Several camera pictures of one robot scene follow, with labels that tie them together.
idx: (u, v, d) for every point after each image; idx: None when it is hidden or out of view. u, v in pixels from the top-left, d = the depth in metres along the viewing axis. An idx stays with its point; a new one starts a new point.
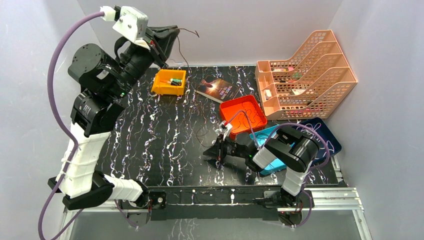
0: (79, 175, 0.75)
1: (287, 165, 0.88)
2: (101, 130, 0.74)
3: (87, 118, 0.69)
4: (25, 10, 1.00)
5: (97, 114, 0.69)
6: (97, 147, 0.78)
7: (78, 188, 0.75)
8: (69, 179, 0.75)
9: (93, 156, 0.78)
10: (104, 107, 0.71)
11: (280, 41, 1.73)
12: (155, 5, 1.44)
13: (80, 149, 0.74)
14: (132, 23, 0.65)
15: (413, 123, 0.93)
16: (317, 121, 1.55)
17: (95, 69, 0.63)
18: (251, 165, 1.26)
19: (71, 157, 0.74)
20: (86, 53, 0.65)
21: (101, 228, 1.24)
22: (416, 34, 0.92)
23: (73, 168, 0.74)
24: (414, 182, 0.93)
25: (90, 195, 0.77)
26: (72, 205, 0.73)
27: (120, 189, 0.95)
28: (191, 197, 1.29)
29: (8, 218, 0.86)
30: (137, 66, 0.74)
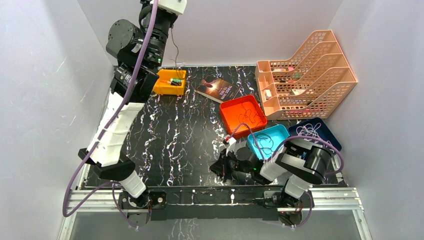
0: (112, 144, 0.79)
1: (303, 179, 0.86)
2: (139, 99, 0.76)
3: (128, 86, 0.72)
4: (25, 11, 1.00)
5: (137, 84, 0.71)
6: (131, 118, 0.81)
7: (109, 158, 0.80)
8: (103, 147, 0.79)
9: (125, 127, 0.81)
10: (142, 78, 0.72)
11: (280, 41, 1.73)
12: None
13: (117, 118, 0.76)
14: None
15: (413, 123, 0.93)
16: (318, 121, 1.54)
17: (130, 44, 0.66)
18: (258, 178, 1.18)
19: (108, 126, 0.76)
20: (119, 30, 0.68)
21: (101, 228, 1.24)
22: (416, 35, 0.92)
23: (108, 136, 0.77)
24: (414, 182, 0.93)
25: (118, 165, 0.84)
26: (103, 173, 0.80)
27: (134, 174, 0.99)
28: (191, 197, 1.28)
29: (7, 218, 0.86)
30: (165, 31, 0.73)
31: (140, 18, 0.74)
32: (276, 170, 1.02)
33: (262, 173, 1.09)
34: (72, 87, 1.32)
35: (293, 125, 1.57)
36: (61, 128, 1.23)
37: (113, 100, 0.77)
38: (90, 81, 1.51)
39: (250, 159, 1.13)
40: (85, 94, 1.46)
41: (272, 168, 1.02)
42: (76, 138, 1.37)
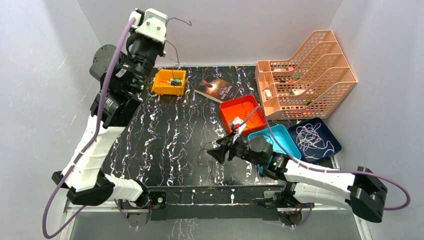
0: (89, 168, 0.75)
1: (357, 213, 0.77)
2: (119, 123, 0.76)
3: (109, 109, 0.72)
4: (25, 10, 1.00)
5: (118, 107, 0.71)
6: (109, 143, 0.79)
7: (84, 182, 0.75)
8: (79, 171, 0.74)
9: (104, 150, 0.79)
10: (123, 102, 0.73)
11: (280, 41, 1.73)
12: (155, 5, 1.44)
13: (95, 141, 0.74)
14: (160, 24, 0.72)
15: (413, 122, 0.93)
16: (318, 121, 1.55)
17: (114, 69, 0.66)
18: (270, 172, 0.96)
19: (85, 149, 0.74)
20: (106, 55, 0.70)
21: (100, 228, 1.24)
22: (416, 34, 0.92)
23: (84, 160, 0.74)
24: (415, 181, 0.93)
25: (95, 190, 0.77)
26: (77, 198, 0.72)
27: (120, 188, 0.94)
28: (191, 197, 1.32)
29: (7, 218, 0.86)
30: (152, 58, 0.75)
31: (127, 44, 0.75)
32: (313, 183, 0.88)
33: (289, 175, 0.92)
34: (72, 87, 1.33)
35: (293, 125, 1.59)
36: (61, 127, 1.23)
37: (91, 124, 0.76)
38: (90, 81, 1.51)
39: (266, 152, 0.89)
40: (85, 94, 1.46)
41: (314, 181, 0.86)
42: (76, 138, 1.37)
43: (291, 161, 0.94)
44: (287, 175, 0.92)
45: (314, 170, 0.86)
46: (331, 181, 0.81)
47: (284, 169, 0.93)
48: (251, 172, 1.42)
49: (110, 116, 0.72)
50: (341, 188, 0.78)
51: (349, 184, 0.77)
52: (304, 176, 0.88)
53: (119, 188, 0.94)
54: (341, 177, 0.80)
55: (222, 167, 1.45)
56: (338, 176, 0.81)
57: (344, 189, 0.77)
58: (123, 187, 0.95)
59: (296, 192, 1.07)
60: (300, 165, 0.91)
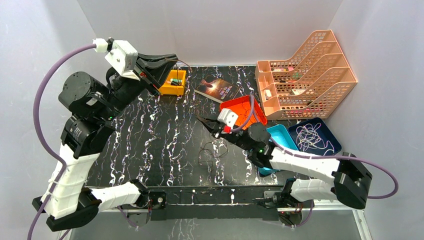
0: (65, 197, 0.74)
1: (343, 201, 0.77)
2: (91, 151, 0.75)
3: (78, 140, 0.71)
4: (25, 10, 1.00)
5: (87, 136, 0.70)
6: (85, 169, 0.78)
7: (62, 209, 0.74)
8: (55, 200, 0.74)
9: (81, 177, 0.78)
10: (94, 130, 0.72)
11: (281, 41, 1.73)
12: (155, 5, 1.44)
13: (68, 170, 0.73)
14: (120, 57, 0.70)
15: (414, 122, 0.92)
16: (317, 121, 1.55)
17: (85, 97, 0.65)
18: (257, 160, 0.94)
19: (58, 178, 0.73)
20: (76, 82, 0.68)
21: (99, 229, 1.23)
22: (416, 35, 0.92)
23: (59, 189, 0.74)
24: (414, 182, 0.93)
25: (76, 215, 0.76)
26: (56, 226, 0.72)
27: (113, 197, 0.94)
28: (191, 197, 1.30)
29: (8, 218, 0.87)
30: (128, 93, 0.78)
31: (107, 75, 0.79)
32: (297, 169, 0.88)
33: (274, 162, 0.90)
34: None
35: (293, 125, 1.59)
36: (61, 128, 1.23)
37: (64, 152, 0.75)
38: None
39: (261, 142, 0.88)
40: None
41: (299, 168, 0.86)
42: None
43: (276, 149, 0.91)
44: (272, 162, 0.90)
45: (299, 156, 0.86)
46: (316, 167, 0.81)
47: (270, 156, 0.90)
48: (251, 172, 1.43)
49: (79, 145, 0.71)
50: (326, 173, 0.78)
51: (334, 170, 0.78)
52: (289, 162, 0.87)
53: (110, 200, 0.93)
54: (325, 162, 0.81)
55: (222, 167, 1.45)
56: (323, 163, 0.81)
57: (329, 176, 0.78)
58: (115, 197, 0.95)
59: (292, 190, 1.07)
60: (284, 150, 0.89)
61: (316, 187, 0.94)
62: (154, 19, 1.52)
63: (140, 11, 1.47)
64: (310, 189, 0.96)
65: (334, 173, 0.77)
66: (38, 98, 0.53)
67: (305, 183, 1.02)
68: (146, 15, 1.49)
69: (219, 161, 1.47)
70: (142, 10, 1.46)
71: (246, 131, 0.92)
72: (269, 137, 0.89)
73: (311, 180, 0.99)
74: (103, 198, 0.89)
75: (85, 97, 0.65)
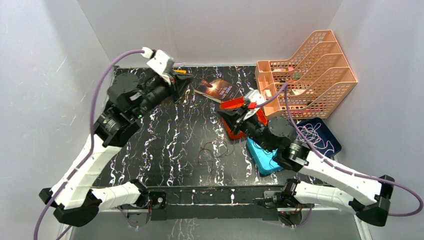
0: (81, 186, 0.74)
1: (366, 217, 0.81)
2: (118, 144, 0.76)
3: (110, 131, 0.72)
4: (25, 10, 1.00)
5: (119, 129, 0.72)
6: (105, 161, 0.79)
7: (73, 200, 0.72)
8: (70, 188, 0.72)
9: (98, 169, 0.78)
10: (124, 125, 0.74)
11: (280, 41, 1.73)
12: (155, 5, 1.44)
13: (92, 158, 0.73)
14: (163, 60, 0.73)
15: (413, 121, 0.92)
16: (317, 121, 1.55)
17: (132, 91, 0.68)
18: (284, 160, 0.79)
19: (81, 165, 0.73)
20: (124, 79, 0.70)
21: (99, 229, 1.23)
22: (416, 34, 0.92)
23: (79, 177, 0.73)
24: (414, 182, 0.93)
25: (82, 209, 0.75)
26: (64, 216, 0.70)
27: (113, 197, 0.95)
28: (191, 197, 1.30)
29: (8, 218, 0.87)
30: (160, 96, 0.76)
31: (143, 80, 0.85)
32: (329, 180, 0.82)
33: (310, 169, 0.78)
34: (72, 87, 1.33)
35: None
36: (61, 127, 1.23)
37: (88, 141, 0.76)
38: (90, 80, 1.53)
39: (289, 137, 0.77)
40: (85, 93, 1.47)
41: (335, 180, 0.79)
42: (76, 138, 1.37)
43: (311, 153, 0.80)
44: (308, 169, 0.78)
45: (341, 170, 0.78)
46: (357, 185, 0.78)
47: (305, 163, 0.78)
48: (251, 172, 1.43)
49: (110, 136, 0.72)
50: (369, 195, 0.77)
51: (375, 193, 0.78)
52: (327, 174, 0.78)
53: (111, 200, 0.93)
54: (367, 183, 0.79)
55: (222, 167, 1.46)
56: (364, 182, 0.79)
57: (371, 198, 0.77)
58: (115, 197, 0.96)
59: (297, 192, 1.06)
60: (324, 161, 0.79)
61: (330, 197, 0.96)
62: (154, 19, 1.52)
63: (140, 11, 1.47)
64: (322, 197, 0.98)
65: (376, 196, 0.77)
66: (101, 80, 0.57)
67: (313, 188, 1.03)
68: (146, 15, 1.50)
69: (219, 161, 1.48)
70: (142, 10, 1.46)
71: (267, 126, 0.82)
72: (293, 133, 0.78)
73: (322, 188, 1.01)
74: (104, 198, 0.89)
75: (126, 92, 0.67)
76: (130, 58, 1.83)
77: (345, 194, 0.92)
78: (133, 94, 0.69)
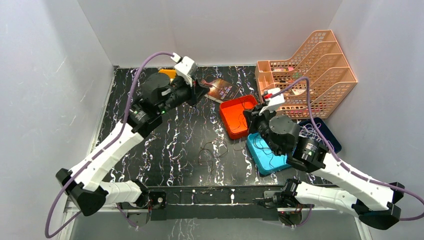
0: (103, 168, 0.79)
1: (373, 221, 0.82)
2: (142, 134, 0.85)
3: (141, 120, 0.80)
4: (25, 10, 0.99)
5: (148, 120, 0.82)
6: (126, 150, 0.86)
7: (93, 181, 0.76)
8: (93, 168, 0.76)
9: (119, 156, 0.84)
10: (151, 117, 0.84)
11: (280, 41, 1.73)
12: (155, 5, 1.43)
13: (119, 143, 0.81)
14: (189, 63, 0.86)
15: (413, 122, 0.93)
16: (317, 121, 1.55)
17: (163, 87, 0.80)
18: (295, 161, 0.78)
19: (109, 146, 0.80)
20: (157, 77, 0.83)
21: (100, 228, 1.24)
22: (416, 35, 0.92)
23: (104, 158, 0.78)
24: (414, 182, 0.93)
25: (96, 194, 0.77)
26: (81, 196, 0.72)
27: (118, 191, 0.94)
28: (191, 197, 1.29)
29: (7, 218, 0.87)
30: (182, 97, 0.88)
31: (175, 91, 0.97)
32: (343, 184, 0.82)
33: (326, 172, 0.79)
34: (72, 87, 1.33)
35: None
36: (61, 127, 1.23)
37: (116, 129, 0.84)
38: (90, 80, 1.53)
39: (294, 134, 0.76)
40: (85, 93, 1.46)
41: (349, 185, 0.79)
42: (76, 138, 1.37)
43: (329, 155, 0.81)
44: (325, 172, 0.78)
45: (356, 175, 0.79)
46: (371, 192, 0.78)
47: (322, 166, 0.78)
48: (251, 172, 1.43)
49: (140, 125, 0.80)
50: (382, 202, 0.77)
51: (388, 201, 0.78)
52: (342, 178, 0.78)
53: (115, 194, 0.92)
54: (381, 190, 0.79)
55: (222, 167, 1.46)
56: (378, 189, 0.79)
57: (384, 205, 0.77)
58: (119, 192, 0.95)
59: (298, 193, 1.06)
60: (341, 164, 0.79)
61: (333, 199, 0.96)
62: (154, 19, 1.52)
63: (140, 11, 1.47)
64: (324, 199, 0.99)
65: (389, 204, 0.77)
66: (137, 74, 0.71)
67: (314, 189, 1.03)
68: (146, 15, 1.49)
69: (219, 161, 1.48)
70: (142, 10, 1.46)
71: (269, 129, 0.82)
72: (296, 130, 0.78)
73: (324, 189, 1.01)
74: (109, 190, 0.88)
75: (161, 87, 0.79)
76: (130, 57, 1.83)
77: (348, 198, 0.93)
78: (164, 91, 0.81)
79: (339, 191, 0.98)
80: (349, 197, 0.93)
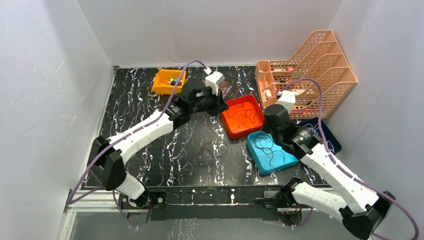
0: (138, 143, 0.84)
1: (354, 225, 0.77)
2: (173, 127, 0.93)
3: (175, 114, 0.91)
4: (25, 10, 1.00)
5: (180, 115, 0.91)
6: (158, 135, 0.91)
7: (127, 152, 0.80)
8: (131, 141, 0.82)
9: (151, 139, 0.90)
10: (183, 113, 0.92)
11: (281, 41, 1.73)
12: (155, 5, 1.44)
13: (158, 125, 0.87)
14: (217, 75, 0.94)
15: (413, 122, 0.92)
16: (318, 121, 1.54)
17: (197, 90, 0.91)
18: (283, 142, 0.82)
19: (149, 125, 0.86)
20: (194, 82, 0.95)
21: (100, 228, 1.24)
22: (417, 34, 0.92)
23: (142, 134, 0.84)
24: (414, 182, 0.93)
25: (123, 168, 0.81)
26: (115, 164, 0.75)
27: (130, 178, 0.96)
28: (191, 197, 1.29)
29: (6, 218, 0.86)
30: (209, 103, 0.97)
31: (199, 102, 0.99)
32: (327, 178, 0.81)
33: (310, 159, 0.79)
34: (72, 87, 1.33)
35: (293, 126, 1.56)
36: (61, 127, 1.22)
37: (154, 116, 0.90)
38: (90, 80, 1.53)
39: (277, 117, 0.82)
40: (85, 93, 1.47)
41: (332, 178, 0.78)
42: (76, 138, 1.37)
43: (320, 145, 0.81)
44: (309, 157, 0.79)
45: (341, 170, 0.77)
46: (352, 190, 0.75)
47: (309, 151, 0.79)
48: (251, 172, 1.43)
49: (175, 117, 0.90)
50: (360, 203, 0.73)
51: (369, 203, 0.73)
52: (325, 168, 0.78)
53: (128, 180, 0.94)
54: (365, 192, 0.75)
55: (222, 167, 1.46)
56: (361, 190, 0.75)
57: (361, 206, 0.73)
58: (132, 179, 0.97)
59: (296, 190, 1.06)
60: (328, 155, 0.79)
61: (325, 200, 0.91)
62: (154, 19, 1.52)
63: (140, 12, 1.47)
64: (316, 199, 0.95)
65: (368, 206, 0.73)
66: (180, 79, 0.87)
67: (312, 190, 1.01)
68: (146, 15, 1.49)
69: (219, 161, 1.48)
70: (142, 10, 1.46)
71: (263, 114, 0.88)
72: (284, 116, 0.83)
73: (321, 192, 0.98)
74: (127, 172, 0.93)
75: (197, 88, 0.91)
76: (130, 58, 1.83)
77: (339, 202, 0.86)
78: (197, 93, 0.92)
79: (334, 195, 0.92)
80: (340, 201, 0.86)
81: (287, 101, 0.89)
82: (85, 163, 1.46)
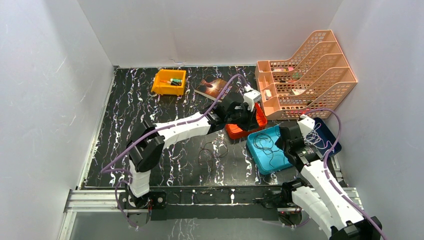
0: (178, 135, 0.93)
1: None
2: (208, 131, 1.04)
3: (212, 119, 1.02)
4: (25, 10, 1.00)
5: (216, 122, 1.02)
6: (194, 134, 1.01)
7: (168, 140, 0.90)
8: (173, 131, 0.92)
9: (188, 135, 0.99)
10: (219, 121, 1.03)
11: (280, 41, 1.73)
12: (155, 5, 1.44)
13: (198, 125, 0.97)
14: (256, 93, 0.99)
15: (413, 122, 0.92)
16: (317, 121, 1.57)
17: (237, 104, 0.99)
18: (287, 151, 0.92)
19: (192, 122, 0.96)
20: (237, 96, 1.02)
21: (100, 228, 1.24)
22: (417, 35, 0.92)
23: (184, 127, 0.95)
24: (414, 182, 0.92)
25: (159, 155, 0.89)
26: (157, 148, 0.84)
27: (148, 173, 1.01)
28: (191, 197, 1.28)
29: (5, 218, 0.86)
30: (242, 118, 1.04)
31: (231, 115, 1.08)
32: (320, 192, 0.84)
33: (306, 170, 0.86)
34: (72, 87, 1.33)
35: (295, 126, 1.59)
36: (61, 127, 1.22)
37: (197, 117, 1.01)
38: (90, 81, 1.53)
39: (289, 131, 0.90)
40: (85, 93, 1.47)
41: (323, 192, 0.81)
42: (76, 138, 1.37)
43: (319, 161, 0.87)
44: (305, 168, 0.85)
45: (332, 185, 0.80)
46: (339, 205, 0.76)
47: (307, 163, 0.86)
48: (251, 172, 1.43)
49: (212, 122, 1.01)
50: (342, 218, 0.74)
51: (352, 221, 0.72)
52: (318, 181, 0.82)
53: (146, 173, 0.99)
54: (350, 210, 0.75)
55: (222, 167, 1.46)
56: (347, 207, 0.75)
57: (342, 221, 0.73)
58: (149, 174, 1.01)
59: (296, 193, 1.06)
60: (324, 171, 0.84)
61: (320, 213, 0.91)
62: (154, 19, 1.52)
63: (140, 12, 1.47)
64: (312, 209, 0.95)
65: (349, 223, 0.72)
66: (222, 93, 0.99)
67: (312, 197, 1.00)
68: (146, 15, 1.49)
69: (219, 161, 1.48)
70: (142, 10, 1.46)
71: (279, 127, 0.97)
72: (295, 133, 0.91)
73: (320, 203, 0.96)
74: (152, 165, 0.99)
75: (237, 102, 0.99)
76: (130, 58, 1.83)
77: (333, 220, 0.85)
78: (236, 106, 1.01)
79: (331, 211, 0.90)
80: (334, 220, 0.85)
81: (305, 125, 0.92)
82: (85, 163, 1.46)
